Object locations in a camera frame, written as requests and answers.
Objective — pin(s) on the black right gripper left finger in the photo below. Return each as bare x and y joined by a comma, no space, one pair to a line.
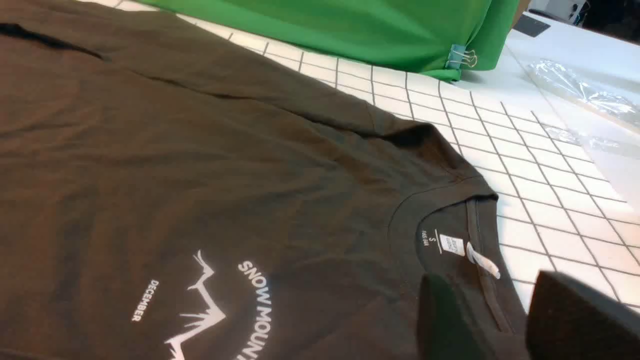
442,330

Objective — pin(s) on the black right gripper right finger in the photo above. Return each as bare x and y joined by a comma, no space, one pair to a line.
569,320

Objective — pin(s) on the gray long sleeve shirt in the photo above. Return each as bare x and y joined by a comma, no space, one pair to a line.
169,195

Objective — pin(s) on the clear plastic bag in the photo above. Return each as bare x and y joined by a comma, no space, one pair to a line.
563,82

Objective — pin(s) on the blue binder clip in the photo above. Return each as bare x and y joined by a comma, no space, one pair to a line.
459,57

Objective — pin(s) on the dark flat panel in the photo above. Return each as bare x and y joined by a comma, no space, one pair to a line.
530,26

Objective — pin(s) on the green backdrop cloth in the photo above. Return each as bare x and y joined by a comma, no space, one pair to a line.
413,36

